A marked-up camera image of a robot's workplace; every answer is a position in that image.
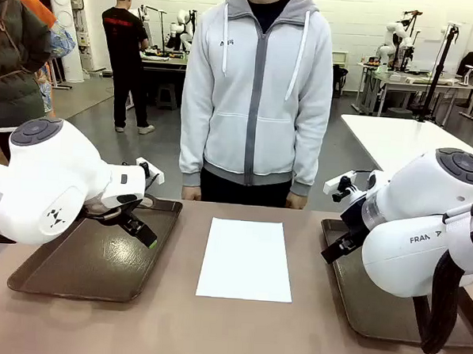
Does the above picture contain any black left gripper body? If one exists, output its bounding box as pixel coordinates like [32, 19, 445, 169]
[81, 191, 143, 225]

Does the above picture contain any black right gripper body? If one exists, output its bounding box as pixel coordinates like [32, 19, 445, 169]
[338, 195, 373, 237]

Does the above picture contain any white A4 paper stack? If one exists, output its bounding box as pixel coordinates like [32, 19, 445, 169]
[194, 216, 298, 303]

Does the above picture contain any person left forearm white sleeve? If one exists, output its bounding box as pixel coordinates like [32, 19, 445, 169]
[288, 96, 334, 200]

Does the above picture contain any person right forearm white sleeve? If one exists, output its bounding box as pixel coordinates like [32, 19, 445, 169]
[177, 82, 212, 190]

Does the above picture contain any person left hand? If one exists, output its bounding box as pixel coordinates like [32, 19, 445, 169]
[285, 193, 308, 211]

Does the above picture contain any person right hand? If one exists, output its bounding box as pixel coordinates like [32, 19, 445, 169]
[181, 185, 203, 202]

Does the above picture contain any brown plastic serving tray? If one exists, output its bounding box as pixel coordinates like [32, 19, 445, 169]
[315, 217, 473, 349]
[6, 187, 184, 306]

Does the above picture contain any white table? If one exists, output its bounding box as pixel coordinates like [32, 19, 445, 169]
[338, 112, 473, 186]

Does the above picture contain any grey stool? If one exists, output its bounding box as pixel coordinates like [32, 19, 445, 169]
[156, 82, 180, 111]

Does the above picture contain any grey background workbench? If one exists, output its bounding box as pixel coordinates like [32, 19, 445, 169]
[353, 62, 473, 121]

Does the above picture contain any background workbench with items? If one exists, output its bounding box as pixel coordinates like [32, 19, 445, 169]
[139, 51, 189, 88]

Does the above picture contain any person in white grey hoodie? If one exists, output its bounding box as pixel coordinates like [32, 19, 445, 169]
[176, 0, 338, 210]

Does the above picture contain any black tripod stand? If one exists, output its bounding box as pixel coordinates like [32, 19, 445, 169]
[415, 21, 462, 125]

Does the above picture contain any man in black t-shirt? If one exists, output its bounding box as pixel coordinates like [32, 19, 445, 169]
[95, 0, 162, 135]

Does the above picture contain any white tower air conditioner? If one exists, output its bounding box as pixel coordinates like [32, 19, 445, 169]
[42, 0, 90, 84]

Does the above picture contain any person in dark green jacket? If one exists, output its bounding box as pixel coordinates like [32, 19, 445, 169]
[0, 0, 56, 168]

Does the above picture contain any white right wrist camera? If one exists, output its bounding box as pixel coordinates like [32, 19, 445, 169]
[322, 169, 359, 204]

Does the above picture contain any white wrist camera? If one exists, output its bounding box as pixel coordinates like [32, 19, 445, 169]
[322, 169, 359, 204]
[135, 157, 166, 187]

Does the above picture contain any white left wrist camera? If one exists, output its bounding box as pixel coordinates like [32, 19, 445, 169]
[135, 157, 166, 187]

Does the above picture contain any black sleeved cable bundle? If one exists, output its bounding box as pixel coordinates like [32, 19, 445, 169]
[411, 200, 473, 354]

